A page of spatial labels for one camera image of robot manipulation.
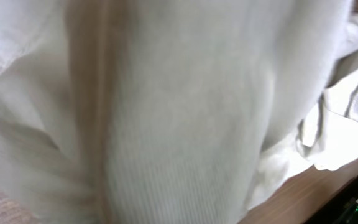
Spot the white t-shirt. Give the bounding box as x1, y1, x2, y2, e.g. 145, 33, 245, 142
0, 0, 358, 223

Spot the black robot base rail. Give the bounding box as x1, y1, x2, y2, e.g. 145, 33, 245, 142
305, 176, 358, 224

